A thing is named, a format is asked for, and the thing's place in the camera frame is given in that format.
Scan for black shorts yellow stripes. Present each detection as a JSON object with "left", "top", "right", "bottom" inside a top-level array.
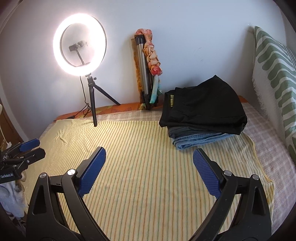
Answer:
[{"left": 159, "top": 75, "right": 247, "bottom": 135}]

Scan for left hand white glove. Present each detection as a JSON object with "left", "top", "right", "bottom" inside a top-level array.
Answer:
[{"left": 1, "top": 181, "right": 27, "bottom": 218}]

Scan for brown wooden door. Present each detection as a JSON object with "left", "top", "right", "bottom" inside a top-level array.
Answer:
[{"left": 1, "top": 102, "right": 23, "bottom": 151}]

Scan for blue folded jeans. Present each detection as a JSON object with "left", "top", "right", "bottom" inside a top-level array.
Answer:
[{"left": 173, "top": 133, "right": 234, "bottom": 150}]

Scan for yellow striped towel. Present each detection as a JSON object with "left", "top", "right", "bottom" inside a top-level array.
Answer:
[{"left": 25, "top": 120, "right": 275, "bottom": 240}]

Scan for green white patterned pillow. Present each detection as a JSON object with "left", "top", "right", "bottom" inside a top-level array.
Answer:
[{"left": 252, "top": 26, "right": 295, "bottom": 161}]

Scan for black power cable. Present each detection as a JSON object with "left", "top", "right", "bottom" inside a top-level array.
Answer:
[{"left": 54, "top": 75, "right": 93, "bottom": 122}]

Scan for white ring light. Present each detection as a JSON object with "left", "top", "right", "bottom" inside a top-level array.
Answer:
[{"left": 53, "top": 13, "right": 107, "bottom": 76}]

